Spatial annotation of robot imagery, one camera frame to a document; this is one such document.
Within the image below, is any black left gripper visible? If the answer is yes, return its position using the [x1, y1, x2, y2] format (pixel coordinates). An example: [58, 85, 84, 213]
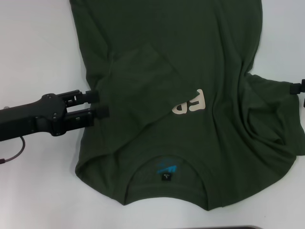
[0, 89, 100, 143]

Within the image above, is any dark green printed t-shirt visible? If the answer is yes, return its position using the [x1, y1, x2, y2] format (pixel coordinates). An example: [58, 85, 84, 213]
[69, 0, 305, 212]

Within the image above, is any left gripper cable with plug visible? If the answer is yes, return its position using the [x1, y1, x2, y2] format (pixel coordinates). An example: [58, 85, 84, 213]
[0, 135, 26, 165]

